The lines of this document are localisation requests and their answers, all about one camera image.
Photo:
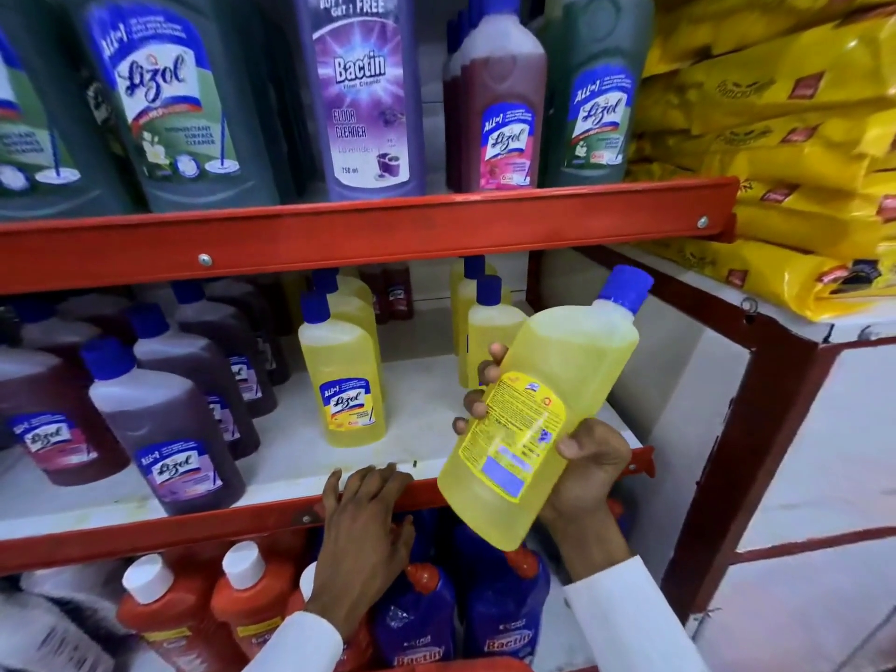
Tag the person's right hand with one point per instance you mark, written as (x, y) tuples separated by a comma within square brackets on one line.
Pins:
[(595, 475)]

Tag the person's left hand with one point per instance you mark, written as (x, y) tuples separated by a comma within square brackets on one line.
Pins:
[(364, 552)]

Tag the yellow Lizol bottle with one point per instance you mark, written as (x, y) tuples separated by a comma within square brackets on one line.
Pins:
[(560, 356)]

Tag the red bottles with white caps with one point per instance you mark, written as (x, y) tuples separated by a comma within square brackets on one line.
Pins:
[(252, 608)]

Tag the blue Bactin bottles bottom shelf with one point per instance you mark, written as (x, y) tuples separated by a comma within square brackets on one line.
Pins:
[(504, 601)]

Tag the yellow Lizol bottles shelf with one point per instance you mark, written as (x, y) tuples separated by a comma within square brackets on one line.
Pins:
[(339, 356)]

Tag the purple Bactin floor cleaner bottle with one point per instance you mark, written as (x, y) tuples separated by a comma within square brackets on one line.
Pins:
[(360, 118)]

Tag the person's right forearm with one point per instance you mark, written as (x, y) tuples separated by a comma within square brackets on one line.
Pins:
[(630, 622)]

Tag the person's left forearm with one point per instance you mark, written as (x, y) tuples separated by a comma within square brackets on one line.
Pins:
[(294, 650)]

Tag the stack of yellow packets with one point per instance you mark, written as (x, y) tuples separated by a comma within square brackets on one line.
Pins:
[(770, 83)]

